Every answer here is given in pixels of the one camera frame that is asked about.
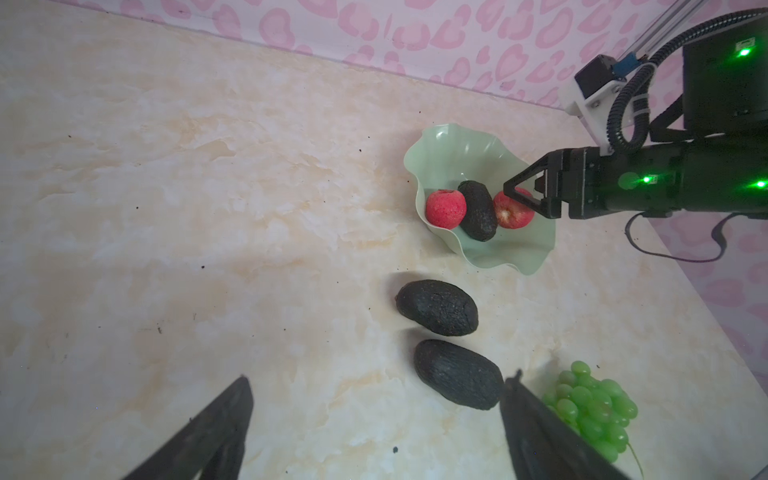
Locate right corner aluminium post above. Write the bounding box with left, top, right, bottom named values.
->
left=619, top=0, right=707, bottom=60

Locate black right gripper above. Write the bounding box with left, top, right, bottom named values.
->
left=503, top=143, right=690, bottom=219

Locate red apple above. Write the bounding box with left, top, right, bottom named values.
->
left=493, top=191, right=535, bottom=229
left=425, top=190, right=467, bottom=230

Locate green grape bunch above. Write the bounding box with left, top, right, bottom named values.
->
left=540, top=360, right=646, bottom=479

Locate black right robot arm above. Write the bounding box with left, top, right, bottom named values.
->
left=503, top=8, right=767, bottom=219

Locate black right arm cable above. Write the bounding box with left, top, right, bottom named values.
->
left=605, top=8, right=768, bottom=154

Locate light green wavy fruit bowl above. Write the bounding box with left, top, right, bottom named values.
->
left=403, top=124, right=555, bottom=275

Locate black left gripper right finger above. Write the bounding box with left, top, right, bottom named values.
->
left=499, top=371, right=628, bottom=480

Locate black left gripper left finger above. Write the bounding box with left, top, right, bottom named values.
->
left=126, top=376, right=254, bottom=479

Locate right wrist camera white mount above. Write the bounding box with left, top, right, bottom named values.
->
left=557, top=53, right=641, bottom=155

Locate dark avocado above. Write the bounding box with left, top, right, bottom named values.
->
left=395, top=279, right=479, bottom=336
left=458, top=180, right=498, bottom=242
left=413, top=339, right=504, bottom=410

